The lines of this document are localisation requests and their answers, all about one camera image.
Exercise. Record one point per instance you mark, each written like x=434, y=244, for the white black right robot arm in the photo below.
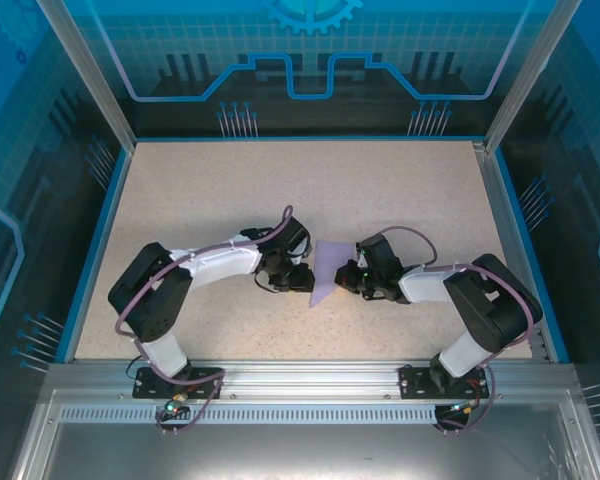
x=495, y=310

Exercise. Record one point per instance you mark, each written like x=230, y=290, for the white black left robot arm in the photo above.
x=145, y=300

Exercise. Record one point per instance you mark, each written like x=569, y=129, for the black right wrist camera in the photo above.
x=380, y=250

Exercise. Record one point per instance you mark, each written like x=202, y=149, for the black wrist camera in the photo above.
x=294, y=232
x=380, y=250

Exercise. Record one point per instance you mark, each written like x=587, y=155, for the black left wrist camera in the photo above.
x=294, y=232

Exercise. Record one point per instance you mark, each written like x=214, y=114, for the aluminium mounting rail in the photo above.
x=305, y=380

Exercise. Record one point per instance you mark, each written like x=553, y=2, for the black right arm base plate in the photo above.
x=412, y=387

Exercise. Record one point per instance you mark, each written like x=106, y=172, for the aluminium side rail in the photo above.
x=511, y=250

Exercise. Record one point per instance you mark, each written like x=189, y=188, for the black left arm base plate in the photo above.
x=142, y=390

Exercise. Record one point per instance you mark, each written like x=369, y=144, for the aluminium frame post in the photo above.
x=522, y=75
x=92, y=75

